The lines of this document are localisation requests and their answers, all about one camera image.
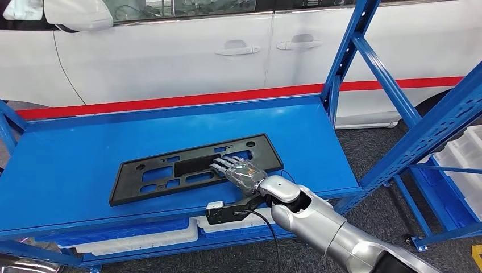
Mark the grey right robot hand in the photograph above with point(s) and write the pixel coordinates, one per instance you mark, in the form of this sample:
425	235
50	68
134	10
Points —
244	175

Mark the black plastic frame panel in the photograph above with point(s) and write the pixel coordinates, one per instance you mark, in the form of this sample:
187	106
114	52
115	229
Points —
130	184

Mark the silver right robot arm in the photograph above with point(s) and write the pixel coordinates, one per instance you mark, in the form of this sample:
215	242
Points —
320	226

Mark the blue metal shelf rack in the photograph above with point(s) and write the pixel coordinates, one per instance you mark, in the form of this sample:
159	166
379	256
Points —
452	233
75	150

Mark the white car with red stripe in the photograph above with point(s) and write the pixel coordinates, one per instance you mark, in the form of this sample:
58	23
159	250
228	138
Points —
150	56

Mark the black car wheel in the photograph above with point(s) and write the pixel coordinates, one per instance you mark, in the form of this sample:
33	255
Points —
429	107

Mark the blue plastic bin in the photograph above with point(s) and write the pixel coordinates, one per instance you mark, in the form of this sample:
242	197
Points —
440	199

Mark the white plastic bin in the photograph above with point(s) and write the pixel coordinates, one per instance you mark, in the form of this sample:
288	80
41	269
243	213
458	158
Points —
459	177
475	135

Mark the white car side mirror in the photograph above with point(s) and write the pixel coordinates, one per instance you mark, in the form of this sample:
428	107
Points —
75	13

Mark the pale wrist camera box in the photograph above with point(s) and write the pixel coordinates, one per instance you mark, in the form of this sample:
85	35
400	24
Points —
215	205

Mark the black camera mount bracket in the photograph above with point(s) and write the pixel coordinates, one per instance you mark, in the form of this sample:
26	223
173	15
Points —
226	216

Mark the chrome stanchion post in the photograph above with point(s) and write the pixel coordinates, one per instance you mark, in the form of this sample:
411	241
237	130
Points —
22	263

